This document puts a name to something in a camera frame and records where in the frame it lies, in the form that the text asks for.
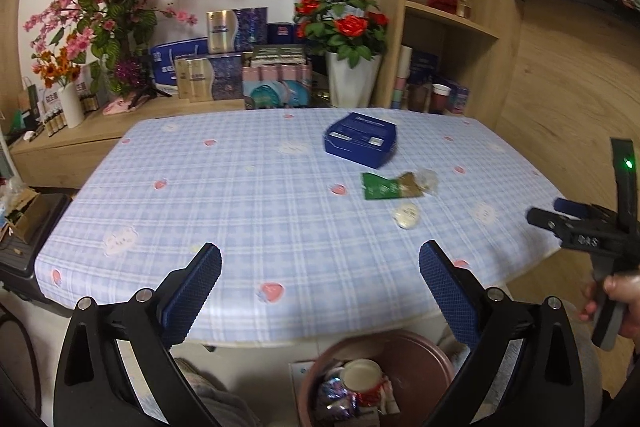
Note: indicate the dark blue printed box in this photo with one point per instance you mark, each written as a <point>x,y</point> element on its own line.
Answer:
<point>424,66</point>

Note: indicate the small dark blue box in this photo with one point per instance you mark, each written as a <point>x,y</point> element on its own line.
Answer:
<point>281,33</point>

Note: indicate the white rose vase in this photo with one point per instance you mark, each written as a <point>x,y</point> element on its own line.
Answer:
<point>352,79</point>

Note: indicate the pink cloth item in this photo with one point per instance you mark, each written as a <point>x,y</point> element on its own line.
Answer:
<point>117,108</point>

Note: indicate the clear round plastic lid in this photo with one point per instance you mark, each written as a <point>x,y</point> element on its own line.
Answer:
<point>428,182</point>

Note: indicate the cream round plastic lid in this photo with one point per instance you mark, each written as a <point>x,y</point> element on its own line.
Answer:
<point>361,377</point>

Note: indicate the pink boxed tableware set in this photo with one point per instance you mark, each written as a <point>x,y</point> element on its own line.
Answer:
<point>275,87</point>

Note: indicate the open cardboard box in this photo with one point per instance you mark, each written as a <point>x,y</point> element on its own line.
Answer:
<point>32,214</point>

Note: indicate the wooden sideboard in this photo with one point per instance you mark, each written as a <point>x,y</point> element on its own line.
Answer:
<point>100,142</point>

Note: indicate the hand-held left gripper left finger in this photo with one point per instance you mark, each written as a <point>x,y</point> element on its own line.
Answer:
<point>192,297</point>

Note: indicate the purple tinsel flower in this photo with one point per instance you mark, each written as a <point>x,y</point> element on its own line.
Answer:
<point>127,74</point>

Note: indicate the black case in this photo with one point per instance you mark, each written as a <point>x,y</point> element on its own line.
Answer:
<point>20,264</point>

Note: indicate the small light blue box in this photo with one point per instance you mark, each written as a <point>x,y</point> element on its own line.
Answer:
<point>460,99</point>

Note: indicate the white bottle vase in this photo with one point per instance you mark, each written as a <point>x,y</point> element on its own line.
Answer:
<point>71,107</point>

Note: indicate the green foil packet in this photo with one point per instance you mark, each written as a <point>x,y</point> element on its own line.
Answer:
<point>381,187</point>

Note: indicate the brown round bin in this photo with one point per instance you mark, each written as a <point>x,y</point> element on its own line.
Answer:
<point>420,367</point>

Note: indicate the red rose bouquet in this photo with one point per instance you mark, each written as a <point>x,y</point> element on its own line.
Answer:
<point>345,17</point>

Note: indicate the row of small bottles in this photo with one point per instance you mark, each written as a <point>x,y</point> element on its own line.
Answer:
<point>55,124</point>

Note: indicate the stack of pastel paper cups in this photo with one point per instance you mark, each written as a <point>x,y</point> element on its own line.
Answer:
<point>402,77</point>

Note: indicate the gold and blue gift box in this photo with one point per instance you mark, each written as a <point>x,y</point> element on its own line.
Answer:
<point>237,31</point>
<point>212,78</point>

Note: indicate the glass perfume bottle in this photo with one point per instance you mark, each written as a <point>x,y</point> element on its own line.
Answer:
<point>464,6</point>

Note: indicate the orange artificial flowers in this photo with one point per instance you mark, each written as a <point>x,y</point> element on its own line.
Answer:
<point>55,67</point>

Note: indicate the gold foil packet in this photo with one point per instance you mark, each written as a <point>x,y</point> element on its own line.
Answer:
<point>410,184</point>

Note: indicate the black mini tripod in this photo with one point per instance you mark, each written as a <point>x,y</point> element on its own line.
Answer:
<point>147,89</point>

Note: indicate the wooden shelf unit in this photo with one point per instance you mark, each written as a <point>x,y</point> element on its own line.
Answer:
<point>480,57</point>

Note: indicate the blue and white box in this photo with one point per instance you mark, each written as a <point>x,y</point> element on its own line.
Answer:
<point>175,57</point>

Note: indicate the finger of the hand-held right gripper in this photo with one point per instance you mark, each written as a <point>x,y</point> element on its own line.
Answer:
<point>572,206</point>
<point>550,223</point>

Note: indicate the blue carton box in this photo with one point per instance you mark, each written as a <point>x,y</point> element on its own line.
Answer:
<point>360,139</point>

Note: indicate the blue plaid tablecloth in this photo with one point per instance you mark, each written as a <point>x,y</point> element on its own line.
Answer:
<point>225,187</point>

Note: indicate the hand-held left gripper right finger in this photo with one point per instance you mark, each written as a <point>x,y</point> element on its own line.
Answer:
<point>447,297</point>

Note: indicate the person's right hand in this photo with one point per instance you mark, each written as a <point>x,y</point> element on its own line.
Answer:
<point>630,302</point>

